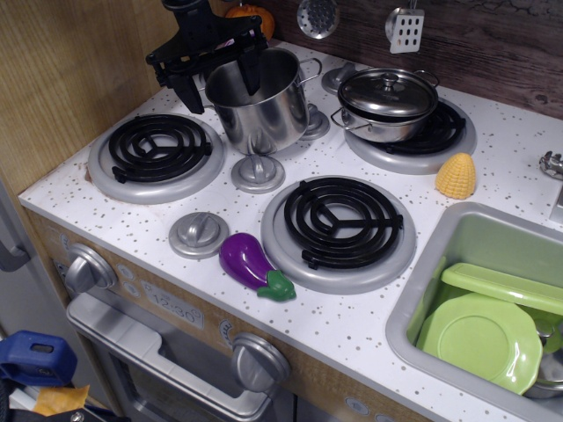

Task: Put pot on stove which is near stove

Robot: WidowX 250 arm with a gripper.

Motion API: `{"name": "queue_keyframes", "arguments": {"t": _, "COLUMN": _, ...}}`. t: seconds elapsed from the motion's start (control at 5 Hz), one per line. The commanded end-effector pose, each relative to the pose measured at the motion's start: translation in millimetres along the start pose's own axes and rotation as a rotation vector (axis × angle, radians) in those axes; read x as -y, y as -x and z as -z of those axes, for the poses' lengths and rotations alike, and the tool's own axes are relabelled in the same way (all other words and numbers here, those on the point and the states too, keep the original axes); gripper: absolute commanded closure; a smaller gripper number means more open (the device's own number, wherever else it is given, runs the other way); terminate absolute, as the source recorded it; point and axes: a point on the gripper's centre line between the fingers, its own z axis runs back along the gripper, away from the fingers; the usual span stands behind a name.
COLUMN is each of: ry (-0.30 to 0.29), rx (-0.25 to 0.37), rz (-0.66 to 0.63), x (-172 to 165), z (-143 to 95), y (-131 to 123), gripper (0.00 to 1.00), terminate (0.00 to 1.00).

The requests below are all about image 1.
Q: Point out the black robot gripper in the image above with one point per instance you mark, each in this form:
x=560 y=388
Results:
x=204 y=42

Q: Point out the tall steel pot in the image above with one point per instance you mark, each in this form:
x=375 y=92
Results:
x=276 y=115

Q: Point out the grey stove knob centre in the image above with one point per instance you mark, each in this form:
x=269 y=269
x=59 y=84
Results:
x=257 y=174

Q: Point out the grey stove knob behind pot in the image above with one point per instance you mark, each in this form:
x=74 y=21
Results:
x=318 y=125

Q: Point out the grey stove knob rear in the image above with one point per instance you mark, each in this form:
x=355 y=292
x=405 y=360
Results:
x=332 y=79

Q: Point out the grey stove knob front left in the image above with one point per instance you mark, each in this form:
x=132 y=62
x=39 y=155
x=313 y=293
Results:
x=198 y=235

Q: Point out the steel pot in sink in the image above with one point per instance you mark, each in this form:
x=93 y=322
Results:
x=549 y=376

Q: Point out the orange toy pumpkin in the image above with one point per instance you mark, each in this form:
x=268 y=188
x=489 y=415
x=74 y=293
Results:
x=247 y=10

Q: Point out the left black coil burner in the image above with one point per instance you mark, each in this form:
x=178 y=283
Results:
x=156 y=158

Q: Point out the black coil burner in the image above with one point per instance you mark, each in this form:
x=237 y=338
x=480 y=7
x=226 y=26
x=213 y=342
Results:
x=338 y=235
x=448 y=131
x=156 y=158

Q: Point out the hanging steel skimmer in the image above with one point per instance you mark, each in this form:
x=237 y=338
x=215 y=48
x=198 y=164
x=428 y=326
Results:
x=317 y=19

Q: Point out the shallow steel pan with lid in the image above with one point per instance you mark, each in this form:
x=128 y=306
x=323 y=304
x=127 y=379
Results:
x=386 y=105

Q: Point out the purple toy eggplant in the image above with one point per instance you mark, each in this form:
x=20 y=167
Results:
x=243 y=258

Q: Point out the hanging steel slotted spatula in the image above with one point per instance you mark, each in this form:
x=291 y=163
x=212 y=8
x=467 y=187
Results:
x=403 y=28

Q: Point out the front black coil burner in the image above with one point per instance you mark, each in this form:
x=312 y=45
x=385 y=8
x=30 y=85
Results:
x=338 y=235

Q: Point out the grey oven dial left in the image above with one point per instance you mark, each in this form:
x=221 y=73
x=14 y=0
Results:
x=88 y=269

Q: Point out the grey oven dial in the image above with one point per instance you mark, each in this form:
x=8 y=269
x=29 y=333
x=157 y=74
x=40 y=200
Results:
x=256 y=364
x=88 y=269

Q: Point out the right rear black coil burner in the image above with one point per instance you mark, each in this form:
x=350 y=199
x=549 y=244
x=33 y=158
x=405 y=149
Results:
x=448 y=131

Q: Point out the yellow toy corn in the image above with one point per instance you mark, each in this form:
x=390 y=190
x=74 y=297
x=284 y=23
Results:
x=456 y=179

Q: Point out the grey sink basin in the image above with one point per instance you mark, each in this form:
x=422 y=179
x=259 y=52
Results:
x=483 y=236

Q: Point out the grey oven dial right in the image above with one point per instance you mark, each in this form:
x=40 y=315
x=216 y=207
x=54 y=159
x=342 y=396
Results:
x=256 y=364

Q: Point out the blue clamp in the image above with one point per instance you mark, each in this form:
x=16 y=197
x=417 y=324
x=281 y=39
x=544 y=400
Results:
x=36 y=359

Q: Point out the green plastic tray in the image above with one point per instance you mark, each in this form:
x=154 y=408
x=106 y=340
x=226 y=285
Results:
x=504 y=286

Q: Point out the green plastic plate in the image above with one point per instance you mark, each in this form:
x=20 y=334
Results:
x=495 y=340

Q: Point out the grey oven door handle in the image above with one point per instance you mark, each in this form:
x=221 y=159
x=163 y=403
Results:
x=159 y=373

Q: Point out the silver faucet handle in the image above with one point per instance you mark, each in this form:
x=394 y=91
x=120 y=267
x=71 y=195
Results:
x=552 y=165

